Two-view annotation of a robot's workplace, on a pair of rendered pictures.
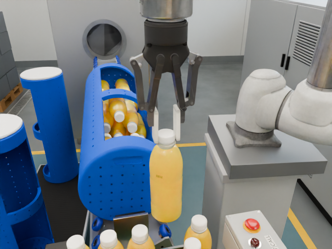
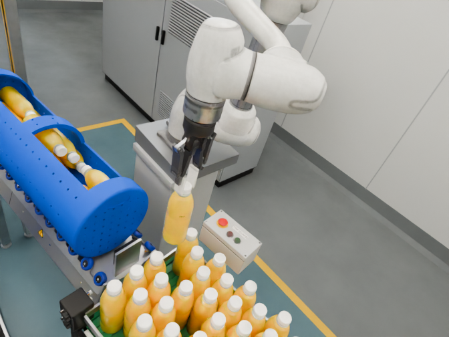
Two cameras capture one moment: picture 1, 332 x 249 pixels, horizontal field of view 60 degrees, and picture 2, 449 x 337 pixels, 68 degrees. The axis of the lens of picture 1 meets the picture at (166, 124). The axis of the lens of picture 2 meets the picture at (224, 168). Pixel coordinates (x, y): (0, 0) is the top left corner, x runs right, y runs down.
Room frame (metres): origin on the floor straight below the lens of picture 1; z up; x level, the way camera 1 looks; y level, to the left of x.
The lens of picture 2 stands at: (0.01, 0.43, 1.98)
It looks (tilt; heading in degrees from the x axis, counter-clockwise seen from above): 38 degrees down; 312
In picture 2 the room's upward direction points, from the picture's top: 18 degrees clockwise
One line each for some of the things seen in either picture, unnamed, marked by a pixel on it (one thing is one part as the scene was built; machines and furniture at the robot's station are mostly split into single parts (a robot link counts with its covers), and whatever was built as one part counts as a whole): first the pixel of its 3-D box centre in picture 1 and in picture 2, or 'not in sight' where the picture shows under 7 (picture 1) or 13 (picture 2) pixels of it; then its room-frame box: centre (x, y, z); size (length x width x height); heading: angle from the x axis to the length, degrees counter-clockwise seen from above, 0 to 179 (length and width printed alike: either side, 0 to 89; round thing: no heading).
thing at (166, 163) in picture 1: (166, 178); (178, 214); (0.52, 0.00, 1.26); 0.07 x 0.07 x 0.19
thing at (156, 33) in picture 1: (166, 46); (197, 132); (0.52, 0.00, 1.55); 0.08 x 0.07 x 0.09; 103
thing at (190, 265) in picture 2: not in sight; (191, 271); (0.46, -0.06, 1.00); 0.07 x 0.07 x 0.19
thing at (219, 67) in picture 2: not in sight; (220, 60); (0.51, -0.01, 1.73); 0.13 x 0.11 x 0.16; 48
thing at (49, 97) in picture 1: (52, 128); not in sight; (1.99, 0.89, 0.59); 0.28 x 0.28 x 0.88
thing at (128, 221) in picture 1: (131, 229); (126, 256); (0.61, 0.10, 0.99); 0.10 x 0.02 x 0.12; 102
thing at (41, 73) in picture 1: (41, 73); not in sight; (1.99, 0.89, 1.03); 0.28 x 0.28 x 0.01
